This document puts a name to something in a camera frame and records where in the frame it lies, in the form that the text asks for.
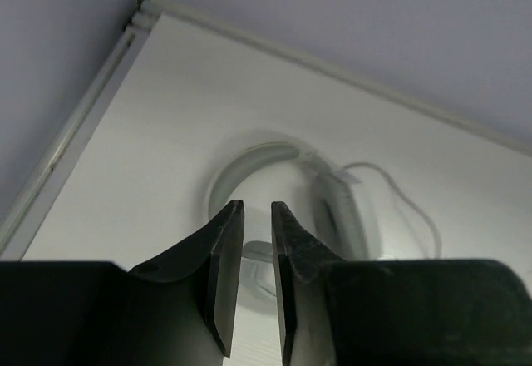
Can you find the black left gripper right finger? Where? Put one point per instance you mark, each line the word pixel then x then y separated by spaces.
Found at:
pixel 309 305

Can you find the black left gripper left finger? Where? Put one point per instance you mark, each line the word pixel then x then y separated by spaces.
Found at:
pixel 188 293

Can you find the white over-ear headphones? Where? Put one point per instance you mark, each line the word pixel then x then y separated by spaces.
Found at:
pixel 344 217

